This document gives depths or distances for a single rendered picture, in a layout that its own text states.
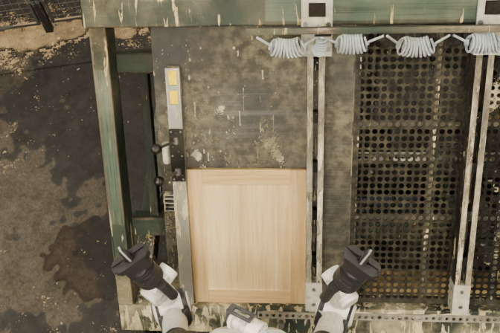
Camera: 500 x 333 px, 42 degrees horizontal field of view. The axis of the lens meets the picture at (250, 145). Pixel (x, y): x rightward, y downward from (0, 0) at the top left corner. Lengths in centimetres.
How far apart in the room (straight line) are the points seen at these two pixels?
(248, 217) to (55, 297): 164
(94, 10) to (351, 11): 83
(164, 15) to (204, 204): 73
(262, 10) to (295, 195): 70
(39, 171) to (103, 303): 97
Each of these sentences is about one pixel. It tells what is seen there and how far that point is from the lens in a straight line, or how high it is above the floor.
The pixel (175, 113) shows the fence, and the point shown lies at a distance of 229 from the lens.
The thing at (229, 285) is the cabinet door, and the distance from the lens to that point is 259.
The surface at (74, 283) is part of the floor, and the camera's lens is 378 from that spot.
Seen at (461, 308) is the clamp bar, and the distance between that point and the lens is 262.
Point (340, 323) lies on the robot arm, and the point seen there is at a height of 120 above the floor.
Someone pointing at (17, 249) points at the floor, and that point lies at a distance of 397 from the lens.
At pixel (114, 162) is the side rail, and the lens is 240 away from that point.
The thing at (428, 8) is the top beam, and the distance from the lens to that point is 215.
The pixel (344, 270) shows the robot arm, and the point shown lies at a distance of 198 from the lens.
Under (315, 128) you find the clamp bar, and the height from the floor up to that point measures 146.
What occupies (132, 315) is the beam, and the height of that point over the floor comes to 87.
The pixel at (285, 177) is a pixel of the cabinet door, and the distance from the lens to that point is 236.
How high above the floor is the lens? 339
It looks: 59 degrees down
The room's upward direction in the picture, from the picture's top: 7 degrees counter-clockwise
